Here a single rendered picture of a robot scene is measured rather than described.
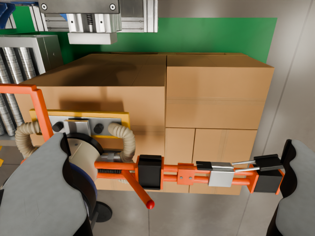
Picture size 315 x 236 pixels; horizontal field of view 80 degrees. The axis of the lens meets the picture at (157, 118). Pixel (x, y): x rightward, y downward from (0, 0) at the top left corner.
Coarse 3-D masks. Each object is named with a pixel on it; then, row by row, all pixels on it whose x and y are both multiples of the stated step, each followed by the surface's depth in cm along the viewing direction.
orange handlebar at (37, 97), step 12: (0, 84) 48; (12, 84) 48; (24, 84) 48; (36, 96) 48; (36, 108) 49; (48, 120) 52; (48, 132) 53; (96, 168) 58; (108, 168) 58; (120, 168) 57; (132, 168) 57; (168, 168) 57; (180, 168) 57; (192, 168) 57; (240, 168) 57; (168, 180) 59; (180, 180) 58; (192, 180) 58; (204, 180) 58; (240, 180) 58
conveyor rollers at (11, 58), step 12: (12, 48) 108; (24, 48) 106; (0, 60) 111; (12, 60) 110; (24, 60) 109; (0, 72) 113; (12, 72) 112; (0, 96) 122; (12, 96) 121; (0, 108) 124; (12, 108) 123; (0, 132) 134; (12, 132) 133
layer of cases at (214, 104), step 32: (96, 64) 111; (128, 64) 112; (160, 64) 112; (192, 64) 112; (224, 64) 112; (256, 64) 112; (192, 96) 114; (224, 96) 113; (256, 96) 112; (192, 128) 124; (224, 128) 123; (256, 128) 122; (192, 160) 136; (224, 160) 134; (192, 192) 150; (224, 192) 149
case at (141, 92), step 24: (48, 72) 94; (72, 72) 93; (96, 72) 92; (120, 72) 92; (144, 72) 91; (24, 96) 75; (48, 96) 75; (72, 96) 74; (96, 96) 74; (120, 96) 73; (144, 96) 73; (24, 120) 81; (144, 120) 78; (120, 144) 84; (144, 144) 83
